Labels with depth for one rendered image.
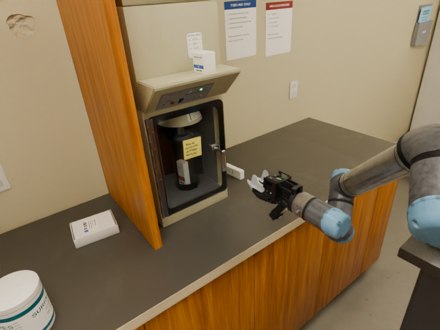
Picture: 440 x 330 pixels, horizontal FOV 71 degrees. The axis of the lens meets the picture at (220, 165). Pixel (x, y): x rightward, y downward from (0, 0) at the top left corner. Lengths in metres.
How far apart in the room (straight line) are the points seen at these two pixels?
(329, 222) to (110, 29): 0.74
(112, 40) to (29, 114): 0.62
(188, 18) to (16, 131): 0.77
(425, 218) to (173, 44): 0.81
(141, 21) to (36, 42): 0.49
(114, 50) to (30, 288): 0.65
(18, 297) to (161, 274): 0.39
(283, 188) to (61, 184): 0.97
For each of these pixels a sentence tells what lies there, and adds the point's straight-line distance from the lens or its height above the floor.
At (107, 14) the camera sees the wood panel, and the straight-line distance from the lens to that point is 0.87.
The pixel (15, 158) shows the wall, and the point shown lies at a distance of 1.44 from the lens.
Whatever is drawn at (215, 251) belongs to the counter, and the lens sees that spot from 1.12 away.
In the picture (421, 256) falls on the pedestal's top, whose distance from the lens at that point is 1.24.
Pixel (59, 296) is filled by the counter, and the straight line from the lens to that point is 1.14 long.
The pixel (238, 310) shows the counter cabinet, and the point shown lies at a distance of 1.37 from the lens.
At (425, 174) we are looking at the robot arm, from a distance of 0.66.
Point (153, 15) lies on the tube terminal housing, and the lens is 1.02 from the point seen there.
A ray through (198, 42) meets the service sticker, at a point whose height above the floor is 1.59.
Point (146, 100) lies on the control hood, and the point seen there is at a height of 1.46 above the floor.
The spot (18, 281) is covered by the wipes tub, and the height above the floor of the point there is 1.09.
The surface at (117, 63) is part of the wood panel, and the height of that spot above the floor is 1.58.
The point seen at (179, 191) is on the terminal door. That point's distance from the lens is 1.19.
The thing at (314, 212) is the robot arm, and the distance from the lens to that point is 0.89.
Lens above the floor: 1.72
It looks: 28 degrees down
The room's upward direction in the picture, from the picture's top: 4 degrees counter-clockwise
